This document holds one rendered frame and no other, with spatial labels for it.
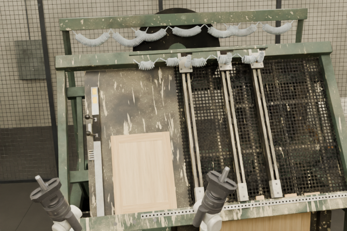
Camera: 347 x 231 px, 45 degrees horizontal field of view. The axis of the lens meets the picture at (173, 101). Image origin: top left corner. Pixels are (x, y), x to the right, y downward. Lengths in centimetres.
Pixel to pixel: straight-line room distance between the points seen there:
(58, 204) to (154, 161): 145
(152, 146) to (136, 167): 20
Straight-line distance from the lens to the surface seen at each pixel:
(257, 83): 336
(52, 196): 171
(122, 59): 321
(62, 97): 319
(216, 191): 167
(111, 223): 300
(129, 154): 308
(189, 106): 317
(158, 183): 305
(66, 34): 371
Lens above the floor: 238
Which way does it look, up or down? 15 degrees down
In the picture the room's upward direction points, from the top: 2 degrees counter-clockwise
